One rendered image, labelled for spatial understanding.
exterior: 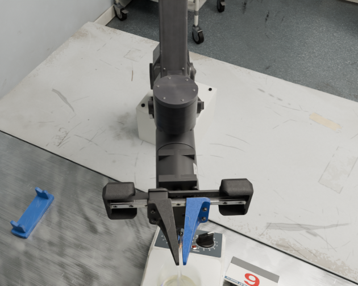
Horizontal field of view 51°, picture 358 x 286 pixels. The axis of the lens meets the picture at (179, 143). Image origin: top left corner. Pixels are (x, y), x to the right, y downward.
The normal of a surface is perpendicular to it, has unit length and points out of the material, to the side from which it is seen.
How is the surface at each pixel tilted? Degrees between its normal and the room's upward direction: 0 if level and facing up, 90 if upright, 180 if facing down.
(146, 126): 90
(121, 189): 0
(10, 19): 90
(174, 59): 71
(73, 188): 0
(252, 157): 0
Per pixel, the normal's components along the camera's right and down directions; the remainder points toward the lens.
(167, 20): 0.04, 0.53
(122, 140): 0.01, -0.63
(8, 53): 0.90, 0.34
